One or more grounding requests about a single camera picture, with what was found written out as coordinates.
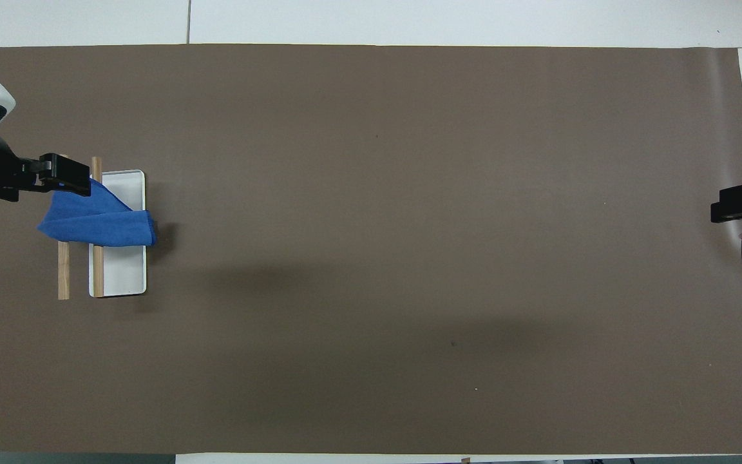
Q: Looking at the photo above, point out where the blue towel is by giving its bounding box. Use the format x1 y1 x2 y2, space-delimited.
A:
37 177 158 248

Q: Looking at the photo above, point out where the wooden rack bar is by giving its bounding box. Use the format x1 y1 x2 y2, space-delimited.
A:
57 240 71 301
91 157 105 298

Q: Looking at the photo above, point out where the white rack base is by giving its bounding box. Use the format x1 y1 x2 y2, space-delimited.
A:
89 169 147 298

